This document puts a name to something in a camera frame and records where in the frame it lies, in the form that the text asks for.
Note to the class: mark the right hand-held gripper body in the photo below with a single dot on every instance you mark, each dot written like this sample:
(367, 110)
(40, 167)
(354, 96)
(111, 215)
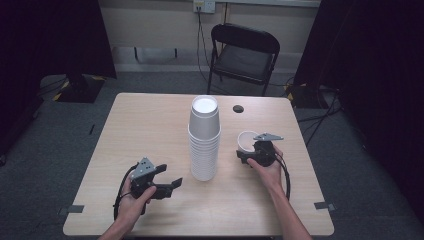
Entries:
(265, 153)

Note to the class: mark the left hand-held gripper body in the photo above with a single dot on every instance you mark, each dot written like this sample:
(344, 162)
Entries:
(141, 173)

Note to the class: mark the single white paper cup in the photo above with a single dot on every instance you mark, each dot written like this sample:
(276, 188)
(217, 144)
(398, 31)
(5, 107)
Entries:
(245, 141)

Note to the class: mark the stack of white paper cups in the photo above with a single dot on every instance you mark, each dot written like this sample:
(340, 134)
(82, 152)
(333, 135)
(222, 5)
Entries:
(204, 146)

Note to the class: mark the person's right hand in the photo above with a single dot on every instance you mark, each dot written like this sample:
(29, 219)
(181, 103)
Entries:
(273, 176)

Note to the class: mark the person's left hand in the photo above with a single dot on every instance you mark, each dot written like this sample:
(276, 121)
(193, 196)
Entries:
(131, 210)

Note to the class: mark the black stand base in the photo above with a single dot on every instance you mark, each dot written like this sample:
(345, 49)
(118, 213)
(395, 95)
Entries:
(81, 88)
(308, 96)

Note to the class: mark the grey tape strip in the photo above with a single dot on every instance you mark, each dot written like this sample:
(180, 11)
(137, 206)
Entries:
(325, 206)
(71, 209)

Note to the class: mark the black folding chair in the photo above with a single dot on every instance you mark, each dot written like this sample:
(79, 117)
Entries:
(243, 61)

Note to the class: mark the dark curtain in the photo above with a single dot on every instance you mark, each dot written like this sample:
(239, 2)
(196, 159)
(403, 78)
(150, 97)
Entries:
(50, 36)
(376, 66)

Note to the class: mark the grey wall bracket plate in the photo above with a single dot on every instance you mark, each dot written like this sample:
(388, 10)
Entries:
(156, 54)

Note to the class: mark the white wall socket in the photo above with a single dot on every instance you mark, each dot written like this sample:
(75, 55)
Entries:
(204, 5)

